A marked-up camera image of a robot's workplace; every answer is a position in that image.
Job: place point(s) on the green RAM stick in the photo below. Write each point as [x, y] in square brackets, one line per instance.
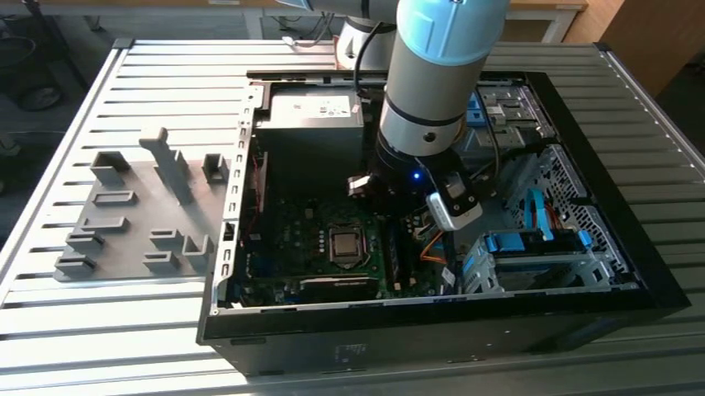
[392, 255]

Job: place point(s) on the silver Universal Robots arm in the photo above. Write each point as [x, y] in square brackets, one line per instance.
[436, 82]

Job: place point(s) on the installed dark RAM stick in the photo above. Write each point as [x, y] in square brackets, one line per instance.
[408, 260]

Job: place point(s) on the silver CPU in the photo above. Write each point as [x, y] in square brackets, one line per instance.
[347, 243]

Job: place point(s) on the metal CPU socket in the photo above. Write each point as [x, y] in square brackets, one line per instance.
[331, 247]

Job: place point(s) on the grey power supply unit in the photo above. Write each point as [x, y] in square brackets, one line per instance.
[309, 140]

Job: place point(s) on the tall blue disk carrier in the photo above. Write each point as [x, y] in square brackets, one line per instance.
[476, 113]

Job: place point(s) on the green motherboard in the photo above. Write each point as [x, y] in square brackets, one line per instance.
[297, 243]

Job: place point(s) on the wide blue disk carrier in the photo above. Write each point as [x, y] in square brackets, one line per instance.
[512, 242]

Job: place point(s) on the silver disk bay cage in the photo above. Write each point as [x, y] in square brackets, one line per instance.
[512, 123]

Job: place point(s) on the black graphics card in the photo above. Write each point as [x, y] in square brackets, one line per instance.
[338, 286]

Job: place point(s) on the silver disk bay with disk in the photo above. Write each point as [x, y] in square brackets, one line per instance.
[550, 264]

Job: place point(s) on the small blue latch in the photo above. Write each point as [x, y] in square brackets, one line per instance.
[584, 240]

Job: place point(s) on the black open PC case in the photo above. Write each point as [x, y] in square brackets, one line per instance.
[385, 342]

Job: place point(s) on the grey parts rack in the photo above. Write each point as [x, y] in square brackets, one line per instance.
[143, 194]

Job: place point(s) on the wooden desk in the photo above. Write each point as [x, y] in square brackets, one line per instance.
[534, 20]

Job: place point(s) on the brown wooden cabinet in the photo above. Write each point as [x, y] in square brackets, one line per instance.
[649, 37]

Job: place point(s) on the dark wheeled cart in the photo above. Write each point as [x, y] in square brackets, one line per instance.
[32, 82]

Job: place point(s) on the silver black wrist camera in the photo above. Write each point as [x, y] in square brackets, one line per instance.
[454, 206]

